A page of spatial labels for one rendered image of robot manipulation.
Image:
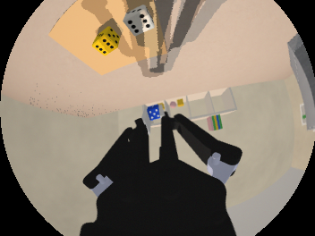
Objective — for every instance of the light orange mat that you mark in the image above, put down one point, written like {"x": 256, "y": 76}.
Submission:
{"x": 77, "y": 29}

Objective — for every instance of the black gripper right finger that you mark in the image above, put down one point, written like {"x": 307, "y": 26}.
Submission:
{"x": 221, "y": 158}

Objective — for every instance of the blue die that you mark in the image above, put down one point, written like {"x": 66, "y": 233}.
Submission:
{"x": 153, "y": 112}

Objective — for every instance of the yellow die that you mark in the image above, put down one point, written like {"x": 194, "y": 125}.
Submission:
{"x": 106, "y": 41}

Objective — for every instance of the white die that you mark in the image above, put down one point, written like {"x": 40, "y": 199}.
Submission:
{"x": 138, "y": 20}

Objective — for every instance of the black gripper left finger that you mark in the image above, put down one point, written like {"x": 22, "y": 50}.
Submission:
{"x": 119, "y": 164}

